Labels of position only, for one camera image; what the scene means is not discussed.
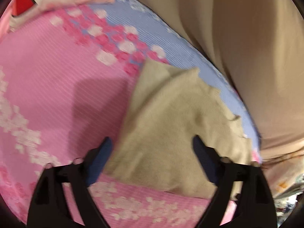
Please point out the small beige cloth garment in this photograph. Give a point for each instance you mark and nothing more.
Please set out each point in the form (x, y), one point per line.
(171, 133)

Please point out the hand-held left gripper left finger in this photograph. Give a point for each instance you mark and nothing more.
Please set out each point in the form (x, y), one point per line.
(102, 156)

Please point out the person's beige trouser leg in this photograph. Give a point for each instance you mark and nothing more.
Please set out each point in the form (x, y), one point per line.
(237, 40)

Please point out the pink and blue floral blanket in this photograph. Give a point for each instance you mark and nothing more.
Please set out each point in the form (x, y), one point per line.
(71, 95)

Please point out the red box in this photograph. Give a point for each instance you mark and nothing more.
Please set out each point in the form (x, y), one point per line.
(22, 0)

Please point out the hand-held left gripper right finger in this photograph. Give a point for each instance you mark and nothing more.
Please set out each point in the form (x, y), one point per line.
(201, 156)

